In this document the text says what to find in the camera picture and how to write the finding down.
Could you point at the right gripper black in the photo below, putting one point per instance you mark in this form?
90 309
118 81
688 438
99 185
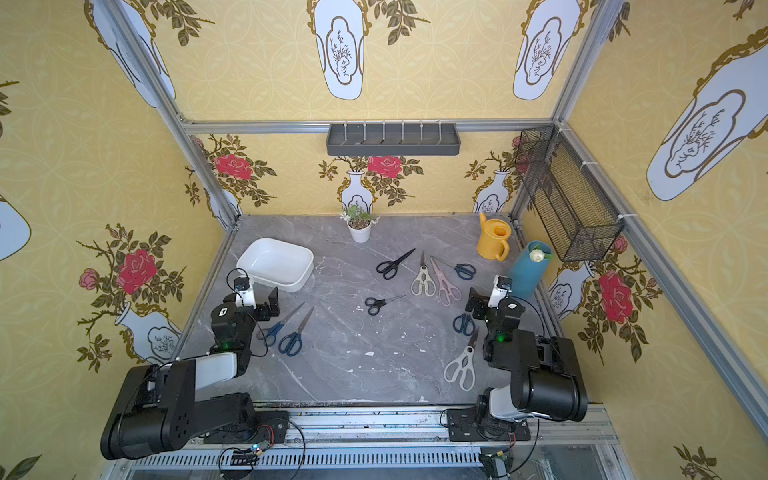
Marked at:
478 303

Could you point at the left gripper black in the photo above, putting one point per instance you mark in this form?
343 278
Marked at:
264 303

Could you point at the pink handled scissors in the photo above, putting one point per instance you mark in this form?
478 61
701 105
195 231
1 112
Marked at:
446 291

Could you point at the dark blue handled scissors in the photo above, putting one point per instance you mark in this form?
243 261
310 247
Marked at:
292 343

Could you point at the white plastic storage box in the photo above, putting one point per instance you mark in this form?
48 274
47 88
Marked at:
276 263

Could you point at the cream kitchen shears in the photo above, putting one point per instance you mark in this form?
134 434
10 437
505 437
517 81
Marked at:
423 283

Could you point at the large black scissors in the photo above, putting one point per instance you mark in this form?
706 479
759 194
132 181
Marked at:
389 268

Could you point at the small black scissors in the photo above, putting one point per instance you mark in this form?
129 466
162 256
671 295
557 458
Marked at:
374 305

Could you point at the small blue thin scissors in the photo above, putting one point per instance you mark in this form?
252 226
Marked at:
464 271

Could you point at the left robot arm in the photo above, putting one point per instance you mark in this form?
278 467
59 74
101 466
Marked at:
157 410

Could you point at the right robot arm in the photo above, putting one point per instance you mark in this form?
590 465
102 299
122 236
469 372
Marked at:
545 379

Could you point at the teal bottle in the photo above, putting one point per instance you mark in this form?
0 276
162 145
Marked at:
529 268

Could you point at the yellow watering can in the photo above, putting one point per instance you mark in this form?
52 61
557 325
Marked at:
493 240

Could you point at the white kitchen shears front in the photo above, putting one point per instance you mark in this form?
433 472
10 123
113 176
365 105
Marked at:
461 369

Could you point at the small potted plant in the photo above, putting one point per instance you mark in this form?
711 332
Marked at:
359 222

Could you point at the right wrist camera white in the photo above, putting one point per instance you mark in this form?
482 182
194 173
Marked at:
501 289

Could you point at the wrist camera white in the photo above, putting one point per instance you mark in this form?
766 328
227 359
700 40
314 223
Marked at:
501 289
244 294

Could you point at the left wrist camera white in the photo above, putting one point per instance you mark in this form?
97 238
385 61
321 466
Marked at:
244 294

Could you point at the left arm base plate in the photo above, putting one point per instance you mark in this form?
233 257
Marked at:
268 426

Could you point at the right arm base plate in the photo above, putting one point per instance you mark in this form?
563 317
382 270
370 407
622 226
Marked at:
469 425

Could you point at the black wire mesh basket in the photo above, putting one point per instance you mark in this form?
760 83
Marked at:
581 222

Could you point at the aluminium front rail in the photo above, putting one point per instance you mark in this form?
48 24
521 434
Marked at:
399 437

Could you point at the grey wall shelf rack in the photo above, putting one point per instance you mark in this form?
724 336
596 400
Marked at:
405 138

